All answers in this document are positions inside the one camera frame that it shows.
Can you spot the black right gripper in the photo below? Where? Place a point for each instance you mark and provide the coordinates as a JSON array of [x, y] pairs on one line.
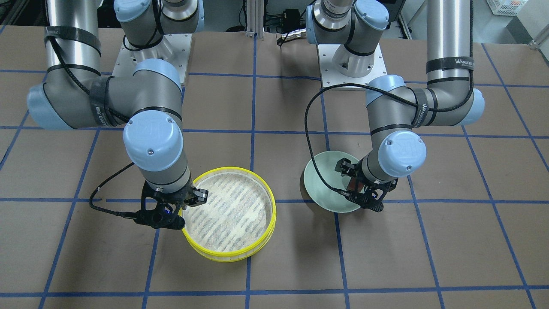
[[179, 199]]

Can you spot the light green plate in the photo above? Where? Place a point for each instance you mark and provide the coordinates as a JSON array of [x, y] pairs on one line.
[[319, 192]]

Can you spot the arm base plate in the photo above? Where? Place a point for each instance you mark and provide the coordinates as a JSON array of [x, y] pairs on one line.
[[174, 48], [339, 66]]

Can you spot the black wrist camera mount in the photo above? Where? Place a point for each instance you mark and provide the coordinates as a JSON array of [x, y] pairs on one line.
[[370, 199]]

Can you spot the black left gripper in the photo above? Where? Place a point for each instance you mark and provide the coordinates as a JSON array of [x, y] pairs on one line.
[[356, 175]]

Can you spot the aluminium frame post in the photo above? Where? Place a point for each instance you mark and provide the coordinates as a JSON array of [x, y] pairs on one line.
[[254, 18]]

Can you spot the brown bun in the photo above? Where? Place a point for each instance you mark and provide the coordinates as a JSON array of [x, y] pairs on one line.
[[353, 185]]

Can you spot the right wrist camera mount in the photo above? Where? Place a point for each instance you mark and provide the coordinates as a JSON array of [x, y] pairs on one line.
[[157, 218]]

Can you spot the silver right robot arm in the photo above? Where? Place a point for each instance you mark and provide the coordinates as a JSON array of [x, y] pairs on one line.
[[148, 101]]

